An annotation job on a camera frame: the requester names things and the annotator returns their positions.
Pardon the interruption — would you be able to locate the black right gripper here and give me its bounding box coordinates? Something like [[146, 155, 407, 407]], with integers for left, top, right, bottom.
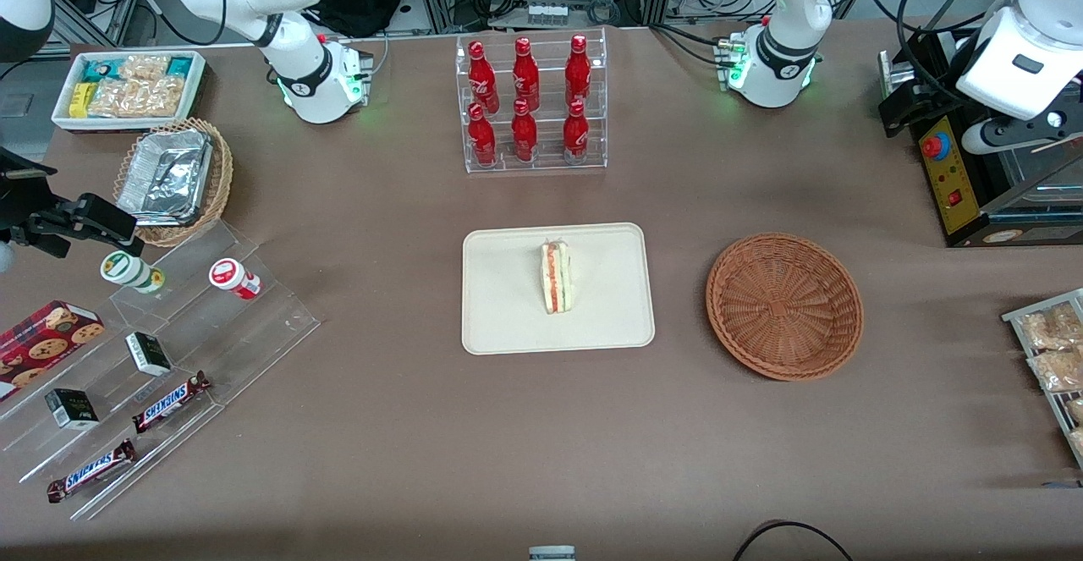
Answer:
[[0, 146, 138, 259]]

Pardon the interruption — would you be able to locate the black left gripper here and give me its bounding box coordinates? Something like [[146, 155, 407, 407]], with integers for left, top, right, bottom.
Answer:
[[880, 62, 974, 139]]

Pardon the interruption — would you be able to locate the triangular sandwich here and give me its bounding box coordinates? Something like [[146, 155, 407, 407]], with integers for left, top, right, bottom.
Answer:
[[540, 239, 574, 316]]

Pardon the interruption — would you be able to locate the aluminium foil tray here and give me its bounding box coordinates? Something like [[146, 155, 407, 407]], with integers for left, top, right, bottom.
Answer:
[[116, 128, 214, 227]]

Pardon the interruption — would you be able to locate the light wicker basket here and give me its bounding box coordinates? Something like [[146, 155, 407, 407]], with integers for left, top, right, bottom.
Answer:
[[113, 117, 234, 248]]

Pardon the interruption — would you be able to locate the round brown wicker basket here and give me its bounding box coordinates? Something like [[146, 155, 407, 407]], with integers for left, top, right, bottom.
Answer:
[[706, 232, 865, 382]]

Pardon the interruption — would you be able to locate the beige plastic tray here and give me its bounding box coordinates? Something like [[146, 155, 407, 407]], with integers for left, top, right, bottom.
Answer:
[[461, 222, 657, 356]]

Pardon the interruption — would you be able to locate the green lidded yogurt cup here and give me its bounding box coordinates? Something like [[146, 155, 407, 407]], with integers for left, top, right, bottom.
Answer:
[[100, 250, 167, 295]]

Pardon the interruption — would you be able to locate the black food warmer machine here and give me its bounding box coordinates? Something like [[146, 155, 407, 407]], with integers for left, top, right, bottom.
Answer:
[[878, 0, 1083, 249]]

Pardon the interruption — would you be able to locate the white rectangular snack bin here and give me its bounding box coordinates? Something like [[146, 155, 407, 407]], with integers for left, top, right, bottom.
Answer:
[[51, 50, 207, 134]]

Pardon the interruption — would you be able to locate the red plaid cookie box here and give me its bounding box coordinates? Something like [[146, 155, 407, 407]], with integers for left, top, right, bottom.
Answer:
[[0, 300, 106, 401]]

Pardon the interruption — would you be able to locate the small black carton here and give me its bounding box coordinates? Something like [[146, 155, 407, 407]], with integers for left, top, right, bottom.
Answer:
[[44, 388, 101, 431], [125, 332, 173, 377]]

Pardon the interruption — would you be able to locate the large clear cracker bag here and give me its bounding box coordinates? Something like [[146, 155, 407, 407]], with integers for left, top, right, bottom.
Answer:
[[87, 76, 185, 118]]

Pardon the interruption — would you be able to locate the red lidded yogurt cup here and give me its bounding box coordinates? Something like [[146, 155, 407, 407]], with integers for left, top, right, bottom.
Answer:
[[209, 258, 262, 301]]

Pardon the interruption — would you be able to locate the small clear cracker bag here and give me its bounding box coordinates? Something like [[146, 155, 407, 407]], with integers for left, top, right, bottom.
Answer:
[[118, 55, 170, 81]]

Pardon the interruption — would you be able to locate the clear acrylic stepped display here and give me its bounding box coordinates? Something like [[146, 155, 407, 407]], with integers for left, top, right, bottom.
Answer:
[[0, 221, 321, 521]]

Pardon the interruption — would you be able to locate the Snickers chocolate bar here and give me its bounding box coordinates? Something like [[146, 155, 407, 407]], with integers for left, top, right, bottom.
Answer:
[[47, 438, 138, 504], [131, 371, 212, 435]]

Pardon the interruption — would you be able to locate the red cola bottle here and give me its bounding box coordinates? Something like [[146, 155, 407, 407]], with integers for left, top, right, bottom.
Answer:
[[565, 34, 592, 107], [468, 40, 500, 115], [468, 102, 498, 167], [512, 36, 541, 113], [563, 99, 591, 161], [511, 98, 539, 163]]

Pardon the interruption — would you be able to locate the clear acrylic bottle rack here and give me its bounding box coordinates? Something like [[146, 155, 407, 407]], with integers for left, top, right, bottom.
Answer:
[[455, 26, 608, 174]]

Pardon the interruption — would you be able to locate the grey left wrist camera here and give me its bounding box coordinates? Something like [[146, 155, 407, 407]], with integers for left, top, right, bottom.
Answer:
[[961, 111, 1083, 157]]

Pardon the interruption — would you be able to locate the grey wire tray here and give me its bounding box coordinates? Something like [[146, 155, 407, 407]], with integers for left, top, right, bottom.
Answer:
[[1002, 289, 1083, 469]]

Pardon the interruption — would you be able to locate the black floor cable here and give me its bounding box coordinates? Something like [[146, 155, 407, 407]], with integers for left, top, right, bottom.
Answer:
[[732, 520, 855, 561]]

